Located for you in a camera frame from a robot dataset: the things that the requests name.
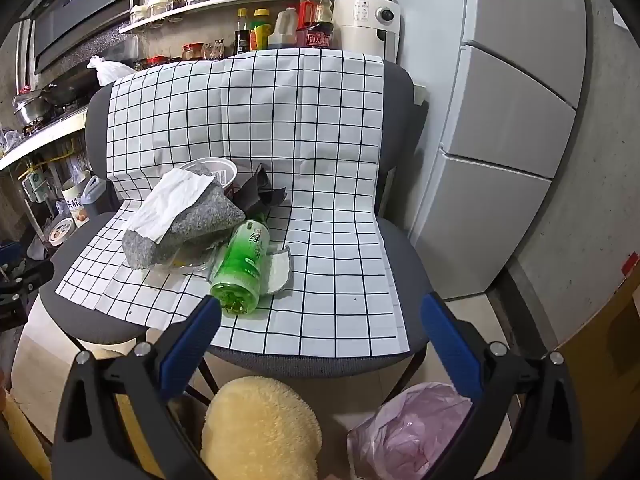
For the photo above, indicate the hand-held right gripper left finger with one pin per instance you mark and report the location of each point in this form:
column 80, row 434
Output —
column 192, row 340

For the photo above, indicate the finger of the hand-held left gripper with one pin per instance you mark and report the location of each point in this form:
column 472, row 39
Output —
column 30, row 270

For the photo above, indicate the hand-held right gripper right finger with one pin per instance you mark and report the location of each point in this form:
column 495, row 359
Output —
column 450, row 345

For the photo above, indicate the pink plastic bag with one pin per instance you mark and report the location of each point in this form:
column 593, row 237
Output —
column 400, row 435

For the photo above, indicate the white instant noodle bowl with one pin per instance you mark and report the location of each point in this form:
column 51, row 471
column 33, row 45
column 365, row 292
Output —
column 225, row 172

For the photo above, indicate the white printed canister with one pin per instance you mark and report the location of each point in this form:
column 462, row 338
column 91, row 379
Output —
column 75, row 200

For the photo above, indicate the green tea bottle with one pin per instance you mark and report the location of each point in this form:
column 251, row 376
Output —
column 242, row 260

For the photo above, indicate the grey plastic jug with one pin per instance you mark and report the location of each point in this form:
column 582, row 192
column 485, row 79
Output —
column 95, row 197

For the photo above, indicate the white pad with grey edge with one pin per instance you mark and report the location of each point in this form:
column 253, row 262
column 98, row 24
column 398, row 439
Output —
column 277, row 272

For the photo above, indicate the grey office chair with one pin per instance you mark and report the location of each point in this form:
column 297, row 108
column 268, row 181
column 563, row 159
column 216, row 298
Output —
column 300, row 367

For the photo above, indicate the yellow fluffy cushion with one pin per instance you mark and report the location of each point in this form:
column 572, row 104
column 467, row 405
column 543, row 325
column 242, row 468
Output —
column 260, row 430

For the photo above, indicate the grey speckled cloth pouch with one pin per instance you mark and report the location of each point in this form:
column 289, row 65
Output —
column 200, row 220

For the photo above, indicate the white paper tissue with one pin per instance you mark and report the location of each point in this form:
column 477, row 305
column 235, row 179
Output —
column 165, row 205

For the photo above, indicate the brown cardboard box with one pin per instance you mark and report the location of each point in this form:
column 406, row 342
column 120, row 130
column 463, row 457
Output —
column 610, row 360

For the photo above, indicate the black plastic wrapper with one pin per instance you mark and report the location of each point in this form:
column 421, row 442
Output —
column 257, row 192

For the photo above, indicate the steel wok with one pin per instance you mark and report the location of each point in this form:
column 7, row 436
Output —
column 55, row 94

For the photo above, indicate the white plastic bag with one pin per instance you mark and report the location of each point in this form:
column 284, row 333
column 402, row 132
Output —
column 107, row 72

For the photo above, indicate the white black checkered cloth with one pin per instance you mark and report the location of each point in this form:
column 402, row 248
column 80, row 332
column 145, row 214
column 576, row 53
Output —
column 300, row 135

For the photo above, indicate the white refrigerator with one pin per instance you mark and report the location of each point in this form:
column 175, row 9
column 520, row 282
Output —
column 500, row 110

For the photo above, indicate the black range hood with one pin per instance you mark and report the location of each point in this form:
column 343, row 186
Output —
column 75, row 10

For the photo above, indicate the red lid jar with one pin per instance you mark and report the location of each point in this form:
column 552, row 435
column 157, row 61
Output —
column 192, row 52

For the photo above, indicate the dark bottle with yellow cap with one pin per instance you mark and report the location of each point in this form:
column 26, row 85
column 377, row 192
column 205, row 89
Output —
column 242, row 35

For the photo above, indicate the yellow green sauce bottle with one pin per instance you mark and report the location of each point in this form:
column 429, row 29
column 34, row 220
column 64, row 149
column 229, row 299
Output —
column 260, row 32

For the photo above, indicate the white jug with dark liquid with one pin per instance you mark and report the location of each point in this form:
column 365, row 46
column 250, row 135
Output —
column 282, row 27

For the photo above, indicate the white kitchen appliance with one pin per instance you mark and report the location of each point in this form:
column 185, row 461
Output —
column 360, row 20

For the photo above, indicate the white curved wall shelf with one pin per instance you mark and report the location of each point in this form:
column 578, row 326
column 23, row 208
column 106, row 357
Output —
column 210, row 3

